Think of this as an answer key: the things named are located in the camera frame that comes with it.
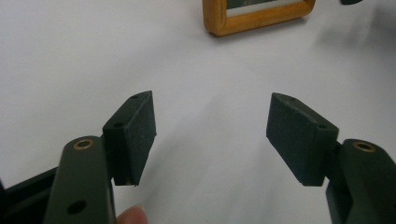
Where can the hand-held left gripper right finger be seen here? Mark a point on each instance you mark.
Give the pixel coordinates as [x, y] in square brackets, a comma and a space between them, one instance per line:
[295, 140]

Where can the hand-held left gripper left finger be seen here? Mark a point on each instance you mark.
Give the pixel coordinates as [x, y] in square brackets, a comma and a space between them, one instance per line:
[132, 140]

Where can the wooden picture frame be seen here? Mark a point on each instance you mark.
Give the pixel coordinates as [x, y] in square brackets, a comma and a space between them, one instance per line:
[249, 20]

